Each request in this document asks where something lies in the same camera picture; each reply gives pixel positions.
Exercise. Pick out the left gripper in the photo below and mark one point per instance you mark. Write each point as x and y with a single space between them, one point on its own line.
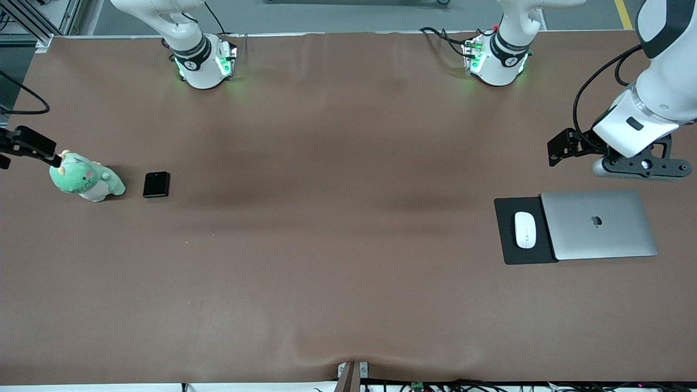
587 144

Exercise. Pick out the white computer mouse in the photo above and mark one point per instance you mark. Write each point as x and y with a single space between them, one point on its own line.
525 231

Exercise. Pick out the black phone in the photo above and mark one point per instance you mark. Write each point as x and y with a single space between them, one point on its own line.
156 185

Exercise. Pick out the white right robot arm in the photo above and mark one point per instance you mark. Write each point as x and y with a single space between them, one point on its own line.
190 60

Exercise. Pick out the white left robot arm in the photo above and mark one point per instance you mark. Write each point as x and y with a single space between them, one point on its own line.
664 87

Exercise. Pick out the black mouse pad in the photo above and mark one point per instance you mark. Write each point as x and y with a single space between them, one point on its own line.
506 239

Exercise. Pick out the green plush dinosaur toy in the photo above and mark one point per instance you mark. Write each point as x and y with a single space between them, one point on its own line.
84 179

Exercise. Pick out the silver laptop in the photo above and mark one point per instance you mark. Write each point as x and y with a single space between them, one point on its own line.
599 223

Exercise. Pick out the brown table mat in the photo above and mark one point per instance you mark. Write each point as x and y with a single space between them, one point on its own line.
348 283

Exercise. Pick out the grey bracket with brown post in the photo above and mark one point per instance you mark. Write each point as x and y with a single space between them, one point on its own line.
351 378

